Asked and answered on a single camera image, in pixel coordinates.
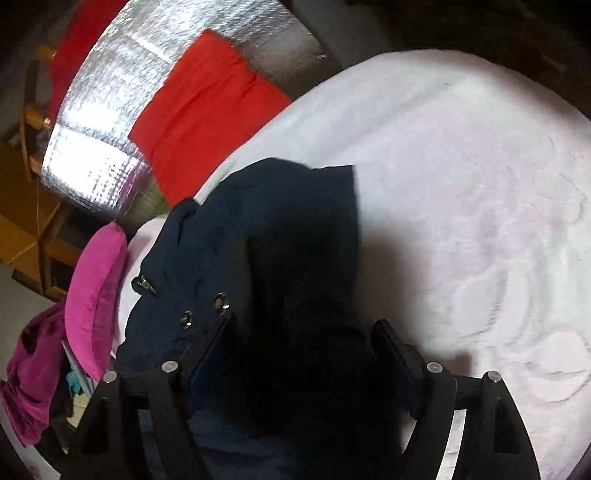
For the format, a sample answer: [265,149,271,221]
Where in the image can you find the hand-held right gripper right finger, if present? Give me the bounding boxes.
[372,319,542,480]

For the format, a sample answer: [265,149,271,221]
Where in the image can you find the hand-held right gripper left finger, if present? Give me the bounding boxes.
[68,312,237,480]

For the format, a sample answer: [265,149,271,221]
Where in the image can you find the dark navy jacket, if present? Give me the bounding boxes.
[115,158,416,480]

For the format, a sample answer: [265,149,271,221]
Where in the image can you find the pink cloth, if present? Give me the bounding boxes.
[65,222,129,382]

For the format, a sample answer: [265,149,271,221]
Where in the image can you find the white bed sheet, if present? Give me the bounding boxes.
[111,49,591,480]

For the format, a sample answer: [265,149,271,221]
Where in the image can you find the magenta garment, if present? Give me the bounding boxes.
[0,301,70,448]

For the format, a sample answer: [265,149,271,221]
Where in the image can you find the wooden furniture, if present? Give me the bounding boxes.
[0,41,88,301]

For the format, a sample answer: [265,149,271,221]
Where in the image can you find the red cloth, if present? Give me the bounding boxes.
[48,0,131,121]
[128,30,293,208]

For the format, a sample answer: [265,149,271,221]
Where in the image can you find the silver foil insulation mat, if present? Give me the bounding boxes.
[41,0,329,232]

